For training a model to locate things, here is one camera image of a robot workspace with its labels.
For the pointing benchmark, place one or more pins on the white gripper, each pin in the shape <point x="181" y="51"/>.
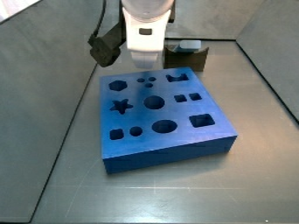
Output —
<point x="146" y="21"/>

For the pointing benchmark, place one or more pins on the light blue square-circle object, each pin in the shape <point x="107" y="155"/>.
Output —
<point x="189" y="46"/>

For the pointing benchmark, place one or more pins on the blue foam shape-sorter block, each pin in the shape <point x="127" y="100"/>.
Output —
<point x="159" y="118"/>

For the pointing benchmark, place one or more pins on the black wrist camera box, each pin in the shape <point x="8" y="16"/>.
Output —
<point x="106" y="47"/>

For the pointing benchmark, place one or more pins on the black curved fixture bracket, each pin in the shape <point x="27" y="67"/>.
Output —
<point x="185" y="59"/>

